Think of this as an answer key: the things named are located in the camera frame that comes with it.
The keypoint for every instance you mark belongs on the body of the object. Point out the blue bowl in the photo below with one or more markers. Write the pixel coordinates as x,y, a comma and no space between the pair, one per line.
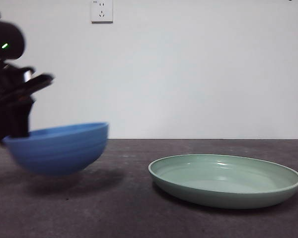
59,153

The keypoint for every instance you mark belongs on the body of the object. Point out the green plate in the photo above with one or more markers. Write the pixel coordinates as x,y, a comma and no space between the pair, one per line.
223,191

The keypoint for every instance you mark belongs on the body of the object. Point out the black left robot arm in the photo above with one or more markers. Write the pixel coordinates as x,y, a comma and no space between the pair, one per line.
7,37

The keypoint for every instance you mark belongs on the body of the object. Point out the white wall socket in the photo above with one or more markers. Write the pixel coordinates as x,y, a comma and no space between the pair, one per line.
102,12

